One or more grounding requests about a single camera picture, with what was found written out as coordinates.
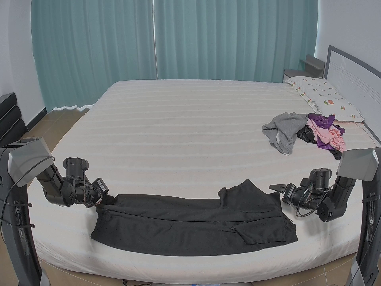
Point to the white printed pillow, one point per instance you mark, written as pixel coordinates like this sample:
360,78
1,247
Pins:
327,98

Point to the black T-shirt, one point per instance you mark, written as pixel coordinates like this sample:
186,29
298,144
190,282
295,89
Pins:
178,228

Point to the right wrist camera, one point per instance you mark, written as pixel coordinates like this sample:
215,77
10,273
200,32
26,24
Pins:
305,183

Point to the blue-green curtain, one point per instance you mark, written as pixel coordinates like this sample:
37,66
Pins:
95,40
235,31

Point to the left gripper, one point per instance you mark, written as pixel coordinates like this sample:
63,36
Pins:
101,197

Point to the pile of clothes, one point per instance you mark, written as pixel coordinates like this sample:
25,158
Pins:
327,135

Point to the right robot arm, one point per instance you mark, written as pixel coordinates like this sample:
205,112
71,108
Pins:
357,164

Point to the bed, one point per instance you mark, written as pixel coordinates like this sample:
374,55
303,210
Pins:
178,124

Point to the grey bedside table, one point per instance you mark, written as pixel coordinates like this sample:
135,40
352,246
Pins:
311,64

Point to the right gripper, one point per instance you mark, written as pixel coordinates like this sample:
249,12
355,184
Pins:
293,195

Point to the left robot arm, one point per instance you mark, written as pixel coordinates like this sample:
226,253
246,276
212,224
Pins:
29,159

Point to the grey garment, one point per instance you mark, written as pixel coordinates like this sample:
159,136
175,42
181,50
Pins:
285,127

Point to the black chest of drawers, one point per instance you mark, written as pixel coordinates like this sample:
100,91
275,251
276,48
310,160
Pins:
10,115

